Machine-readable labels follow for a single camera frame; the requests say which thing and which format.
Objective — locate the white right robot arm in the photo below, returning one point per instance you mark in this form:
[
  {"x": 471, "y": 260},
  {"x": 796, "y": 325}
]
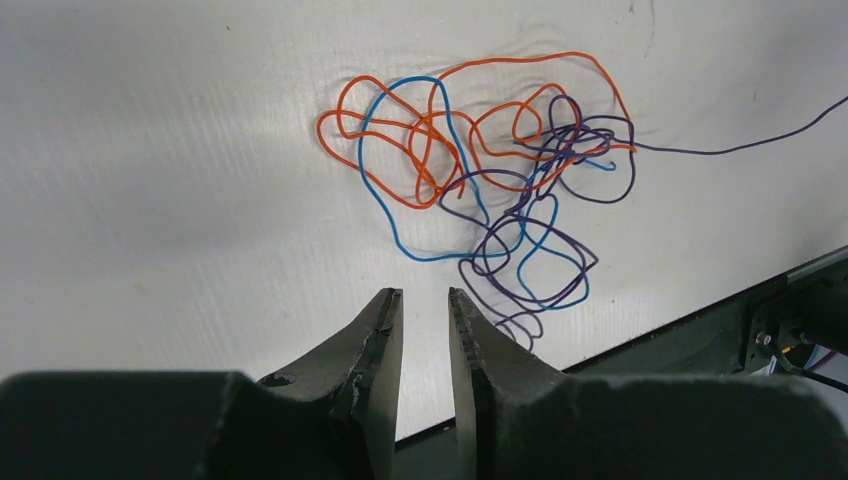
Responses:
[{"x": 818, "y": 318}]

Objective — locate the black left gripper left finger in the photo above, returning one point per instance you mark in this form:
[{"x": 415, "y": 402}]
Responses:
[{"x": 330, "y": 414}]

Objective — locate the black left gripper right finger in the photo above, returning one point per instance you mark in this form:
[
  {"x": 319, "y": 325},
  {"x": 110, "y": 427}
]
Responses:
[{"x": 517, "y": 417}]

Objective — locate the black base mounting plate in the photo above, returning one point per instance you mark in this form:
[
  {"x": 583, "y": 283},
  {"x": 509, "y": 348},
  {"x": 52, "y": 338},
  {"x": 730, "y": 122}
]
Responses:
[{"x": 722, "y": 339}]

